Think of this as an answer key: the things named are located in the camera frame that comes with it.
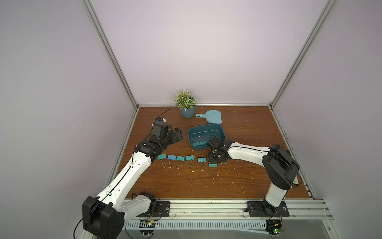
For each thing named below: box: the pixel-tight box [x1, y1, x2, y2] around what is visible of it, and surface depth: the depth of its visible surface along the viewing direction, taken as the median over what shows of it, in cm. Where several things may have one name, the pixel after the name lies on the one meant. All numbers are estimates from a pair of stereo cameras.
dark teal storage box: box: [187, 123, 226, 151], surface depth 102 cm
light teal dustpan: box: [195, 109, 223, 125], surface depth 116 cm
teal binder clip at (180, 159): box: [175, 155, 186, 170], surface depth 92 cm
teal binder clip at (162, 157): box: [157, 153, 167, 167], surface depth 92 cm
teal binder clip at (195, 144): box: [191, 137, 201, 147], surface depth 99 cm
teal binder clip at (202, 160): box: [197, 157, 207, 172], surface depth 91 cm
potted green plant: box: [173, 88, 198, 119], surface depth 105 cm
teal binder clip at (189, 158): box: [185, 154, 195, 169], surface depth 92 cm
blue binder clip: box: [167, 154, 177, 169], surface depth 92 cm
